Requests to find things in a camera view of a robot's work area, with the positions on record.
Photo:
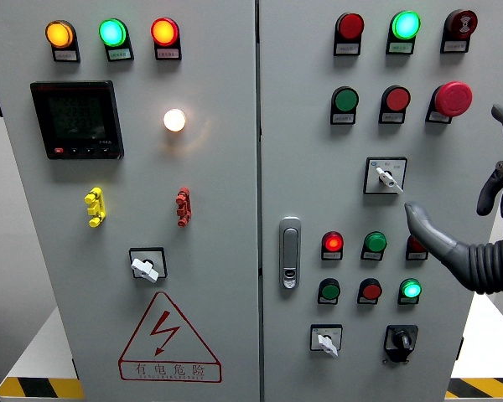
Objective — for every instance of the large green push button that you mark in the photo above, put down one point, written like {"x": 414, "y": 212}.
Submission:
{"x": 345, "y": 99}

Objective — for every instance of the silver door lock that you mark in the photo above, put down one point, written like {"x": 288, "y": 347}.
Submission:
{"x": 290, "y": 251}

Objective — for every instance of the lit orange-red round lamp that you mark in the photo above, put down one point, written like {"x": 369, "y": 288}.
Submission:
{"x": 164, "y": 31}

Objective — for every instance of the small lit green lamp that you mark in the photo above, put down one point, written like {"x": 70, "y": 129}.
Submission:
{"x": 410, "y": 289}

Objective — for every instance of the dark red round lamp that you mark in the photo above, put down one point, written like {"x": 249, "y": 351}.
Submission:
{"x": 350, "y": 26}

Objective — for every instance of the large red push button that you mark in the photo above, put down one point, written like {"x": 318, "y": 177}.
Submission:
{"x": 397, "y": 99}

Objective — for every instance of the black display meter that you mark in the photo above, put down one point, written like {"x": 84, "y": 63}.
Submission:
{"x": 77, "y": 119}

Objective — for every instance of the black yellow striped tape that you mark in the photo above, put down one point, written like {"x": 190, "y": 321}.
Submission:
{"x": 37, "y": 388}
{"x": 478, "y": 388}

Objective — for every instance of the small green push button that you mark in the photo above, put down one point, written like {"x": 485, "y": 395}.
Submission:
{"x": 375, "y": 242}
{"x": 330, "y": 291}

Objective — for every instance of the large lit green lamp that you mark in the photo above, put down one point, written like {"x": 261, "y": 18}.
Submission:
{"x": 406, "y": 25}

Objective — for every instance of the lit green lamp, grey label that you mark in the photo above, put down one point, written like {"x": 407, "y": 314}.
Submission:
{"x": 112, "y": 32}

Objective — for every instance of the small lit red lamp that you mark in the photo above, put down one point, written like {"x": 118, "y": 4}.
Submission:
{"x": 333, "y": 243}

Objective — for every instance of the yellow round lamp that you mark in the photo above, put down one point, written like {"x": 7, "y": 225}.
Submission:
{"x": 59, "y": 34}

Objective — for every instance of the grey cabinet door with display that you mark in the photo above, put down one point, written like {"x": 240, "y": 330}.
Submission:
{"x": 218, "y": 188}

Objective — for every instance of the white glowing lamp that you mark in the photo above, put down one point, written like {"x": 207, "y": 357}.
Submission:
{"x": 174, "y": 120}

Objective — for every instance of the large red stop button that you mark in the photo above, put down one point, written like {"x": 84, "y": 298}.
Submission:
{"x": 452, "y": 98}

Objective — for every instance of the red buzzer with black housing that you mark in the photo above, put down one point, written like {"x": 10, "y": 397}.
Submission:
{"x": 463, "y": 22}

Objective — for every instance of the red warning triangle sign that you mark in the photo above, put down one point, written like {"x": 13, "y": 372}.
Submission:
{"x": 164, "y": 331}

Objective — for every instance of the grey cabinet door with lock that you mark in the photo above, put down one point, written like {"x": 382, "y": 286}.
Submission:
{"x": 310, "y": 188}

